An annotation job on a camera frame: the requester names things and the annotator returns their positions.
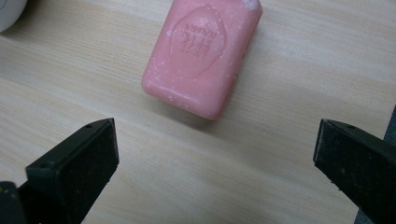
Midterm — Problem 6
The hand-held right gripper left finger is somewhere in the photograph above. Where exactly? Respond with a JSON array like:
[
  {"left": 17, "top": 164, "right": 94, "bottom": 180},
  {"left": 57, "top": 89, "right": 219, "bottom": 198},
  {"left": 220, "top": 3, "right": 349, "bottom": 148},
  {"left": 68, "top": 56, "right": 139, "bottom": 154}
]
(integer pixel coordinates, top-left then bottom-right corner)
[{"left": 18, "top": 118, "right": 120, "bottom": 224}]

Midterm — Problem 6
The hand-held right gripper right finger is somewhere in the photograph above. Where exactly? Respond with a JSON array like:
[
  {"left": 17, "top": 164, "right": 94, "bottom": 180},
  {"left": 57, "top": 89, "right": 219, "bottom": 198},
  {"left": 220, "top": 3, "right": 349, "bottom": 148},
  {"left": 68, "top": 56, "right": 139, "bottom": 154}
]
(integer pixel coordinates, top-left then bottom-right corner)
[{"left": 313, "top": 119, "right": 396, "bottom": 224}]

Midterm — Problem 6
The pink soap bar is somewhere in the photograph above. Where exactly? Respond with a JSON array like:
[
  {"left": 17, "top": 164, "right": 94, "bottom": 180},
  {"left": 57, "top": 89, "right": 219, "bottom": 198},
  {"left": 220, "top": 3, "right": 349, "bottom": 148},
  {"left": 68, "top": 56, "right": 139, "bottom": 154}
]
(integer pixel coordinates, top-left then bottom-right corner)
[{"left": 140, "top": 0, "right": 263, "bottom": 121}]

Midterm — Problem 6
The white round container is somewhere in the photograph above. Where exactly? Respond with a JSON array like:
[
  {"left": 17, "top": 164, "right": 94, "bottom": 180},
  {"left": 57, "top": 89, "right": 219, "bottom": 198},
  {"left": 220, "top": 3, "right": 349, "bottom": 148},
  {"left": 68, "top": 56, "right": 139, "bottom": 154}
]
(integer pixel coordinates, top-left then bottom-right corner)
[{"left": 0, "top": 0, "right": 28, "bottom": 34}]

